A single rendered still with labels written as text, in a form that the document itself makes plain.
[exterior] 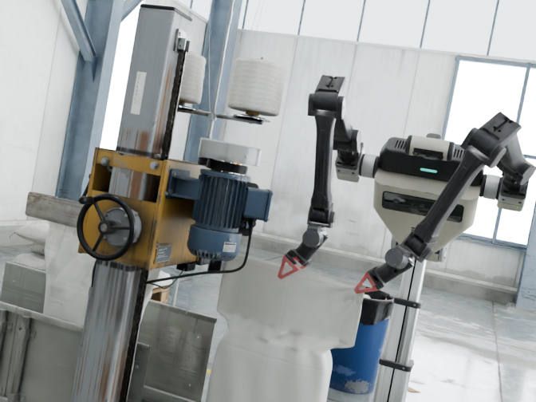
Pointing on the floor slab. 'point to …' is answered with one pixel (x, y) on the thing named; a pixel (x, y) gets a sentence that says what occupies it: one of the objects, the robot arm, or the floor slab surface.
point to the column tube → (104, 378)
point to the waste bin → (364, 347)
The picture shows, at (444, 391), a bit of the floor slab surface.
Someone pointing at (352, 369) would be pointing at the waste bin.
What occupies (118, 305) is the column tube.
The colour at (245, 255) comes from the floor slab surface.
